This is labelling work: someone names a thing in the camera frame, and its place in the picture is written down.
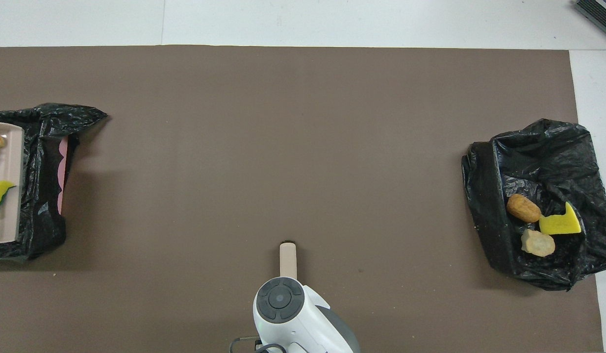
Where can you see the pink bin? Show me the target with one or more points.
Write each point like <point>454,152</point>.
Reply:
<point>63,166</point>

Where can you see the black trash bag on pink bin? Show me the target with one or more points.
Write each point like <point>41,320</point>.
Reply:
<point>43,220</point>

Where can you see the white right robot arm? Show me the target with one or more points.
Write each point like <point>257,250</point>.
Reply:
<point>293,318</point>

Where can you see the beige brush with black bristles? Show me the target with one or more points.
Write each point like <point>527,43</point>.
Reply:
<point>288,260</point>

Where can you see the brown bread roll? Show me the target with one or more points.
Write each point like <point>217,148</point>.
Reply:
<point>523,208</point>

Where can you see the pale crinkled foam piece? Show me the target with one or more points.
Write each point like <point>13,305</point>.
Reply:
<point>537,243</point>

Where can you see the dark ribbed device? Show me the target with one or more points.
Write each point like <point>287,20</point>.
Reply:
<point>599,12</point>

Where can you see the black trash bag bin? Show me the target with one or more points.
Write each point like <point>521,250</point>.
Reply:
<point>528,162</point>

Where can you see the yellow sponge piece green backing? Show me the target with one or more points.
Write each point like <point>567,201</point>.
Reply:
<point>560,224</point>

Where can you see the beige plastic dustpan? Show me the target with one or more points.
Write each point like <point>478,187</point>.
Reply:
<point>9,230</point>

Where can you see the brown paper table mat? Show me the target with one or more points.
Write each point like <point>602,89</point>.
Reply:
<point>283,147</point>

